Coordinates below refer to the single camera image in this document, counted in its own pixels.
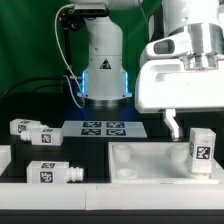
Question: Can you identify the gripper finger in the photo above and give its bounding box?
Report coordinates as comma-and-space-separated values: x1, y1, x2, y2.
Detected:
163, 109, 182, 141

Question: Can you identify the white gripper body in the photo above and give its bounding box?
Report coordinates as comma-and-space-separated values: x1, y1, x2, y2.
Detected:
135, 59, 224, 113

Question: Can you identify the white fence bar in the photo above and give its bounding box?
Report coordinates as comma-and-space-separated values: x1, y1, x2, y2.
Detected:
0, 145, 11, 176
0, 183, 224, 210

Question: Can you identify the white square tabletop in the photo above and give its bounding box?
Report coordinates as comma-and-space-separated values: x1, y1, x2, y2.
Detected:
108, 142, 224, 184

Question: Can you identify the black cable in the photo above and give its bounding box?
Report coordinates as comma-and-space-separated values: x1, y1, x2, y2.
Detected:
0, 76, 68, 101

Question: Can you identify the black camera on stand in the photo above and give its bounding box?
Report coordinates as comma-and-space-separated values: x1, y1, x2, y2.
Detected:
59, 8, 85, 76

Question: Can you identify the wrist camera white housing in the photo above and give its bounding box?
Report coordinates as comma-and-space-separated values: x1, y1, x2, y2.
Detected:
140, 33, 189, 68

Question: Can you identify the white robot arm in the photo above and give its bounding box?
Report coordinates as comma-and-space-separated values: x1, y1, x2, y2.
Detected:
70, 0, 224, 139

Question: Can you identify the white fiducial marker sheet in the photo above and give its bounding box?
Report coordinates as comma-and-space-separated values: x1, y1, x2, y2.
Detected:
62, 121, 147, 138

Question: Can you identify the white cable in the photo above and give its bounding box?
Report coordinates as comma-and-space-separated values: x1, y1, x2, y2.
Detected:
54, 3, 86, 110

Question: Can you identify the white front fence bar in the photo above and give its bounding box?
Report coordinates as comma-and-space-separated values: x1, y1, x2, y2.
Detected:
0, 183, 224, 210

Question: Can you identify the white left fence bar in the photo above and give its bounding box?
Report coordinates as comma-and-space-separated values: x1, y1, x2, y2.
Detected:
0, 145, 11, 176

